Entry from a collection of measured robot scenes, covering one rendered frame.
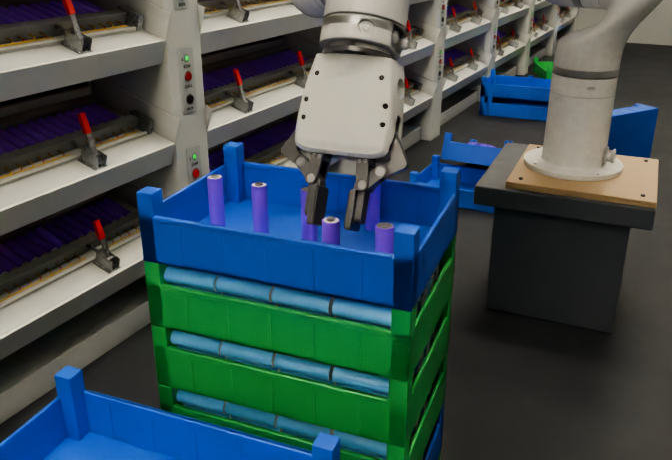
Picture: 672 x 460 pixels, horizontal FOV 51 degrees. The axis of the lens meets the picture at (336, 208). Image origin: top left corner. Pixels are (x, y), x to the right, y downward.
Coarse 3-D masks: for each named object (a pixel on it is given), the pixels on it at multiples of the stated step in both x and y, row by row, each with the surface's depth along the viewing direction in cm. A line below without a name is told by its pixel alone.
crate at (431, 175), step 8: (432, 160) 216; (432, 168) 217; (440, 168) 218; (464, 168) 214; (472, 168) 213; (416, 176) 201; (424, 176) 212; (432, 176) 218; (464, 176) 215; (472, 176) 214; (480, 176) 212; (432, 184) 199; (464, 184) 214; (472, 184) 214; (464, 192) 195; (472, 192) 194; (464, 200) 196; (472, 200) 195; (464, 208) 197; (472, 208) 196; (480, 208) 194; (488, 208) 193
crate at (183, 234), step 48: (240, 144) 89; (144, 192) 72; (192, 192) 82; (240, 192) 90; (288, 192) 89; (336, 192) 86; (384, 192) 84; (432, 192) 82; (144, 240) 74; (192, 240) 72; (240, 240) 70; (288, 240) 68; (432, 240) 70; (336, 288) 68; (384, 288) 66
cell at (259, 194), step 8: (256, 184) 78; (264, 184) 79; (256, 192) 78; (264, 192) 78; (256, 200) 78; (264, 200) 78; (256, 208) 79; (264, 208) 79; (256, 216) 79; (264, 216) 79; (256, 224) 79; (264, 224) 79; (264, 232) 80
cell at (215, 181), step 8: (208, 176) 81; (216, 176) 81; (208, 184) 81; (216, 184) 80; (208, 192) 81; (216, 192) 81; (208, 200) 82; (216, 200) 81; (216, 208) 81; (224, 208) 82; (216, 216) 82; (224, 216) 83; (216, 224) 82; (224, 224) 83
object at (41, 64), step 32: (0, 0) 112; (32, 0) 116; (64, 0) 107; (96, 0) 128; (128, 0) 125; (0, 32) 102; (32, 32) 107; (64, 32) 110; (96, 32) 118; (128, 32) 122; (160, 32) 124; (0, 64) 98; (32, 64) 101; (64, 64) 105; (96, 64) 111; (128, 64) 118; (0, 96) 98
